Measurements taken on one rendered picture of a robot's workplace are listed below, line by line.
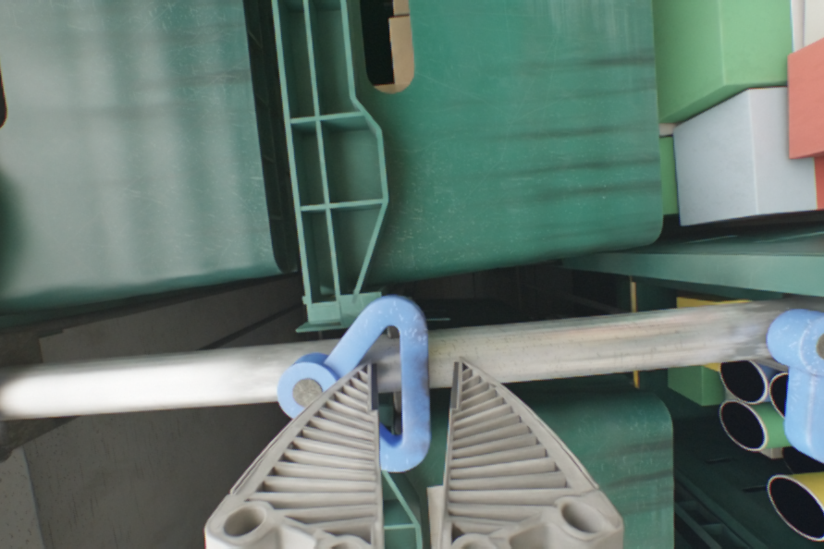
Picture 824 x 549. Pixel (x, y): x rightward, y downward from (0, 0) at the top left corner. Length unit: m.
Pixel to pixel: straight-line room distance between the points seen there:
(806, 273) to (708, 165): 0.17
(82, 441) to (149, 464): 0.17
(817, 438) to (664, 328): 0.10
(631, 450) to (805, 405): 0.10
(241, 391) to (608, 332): 0.22
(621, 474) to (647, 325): 0.12
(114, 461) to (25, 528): 0.23
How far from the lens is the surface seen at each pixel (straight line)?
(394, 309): 0.17
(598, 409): 0.28
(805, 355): 0.26
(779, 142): 0.40
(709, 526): 0.91
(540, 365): 0.20
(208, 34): 0.30
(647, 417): 0.30
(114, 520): 0.93
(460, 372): 0.17
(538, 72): 0.26
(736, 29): 0.40
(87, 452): 0.85
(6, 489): 0.67
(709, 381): 0.90
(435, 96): 0.23
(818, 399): 0.28
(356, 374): 0.17
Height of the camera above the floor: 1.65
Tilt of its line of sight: 1 degrees up
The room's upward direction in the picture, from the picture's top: 95 degrees counter-clockwise
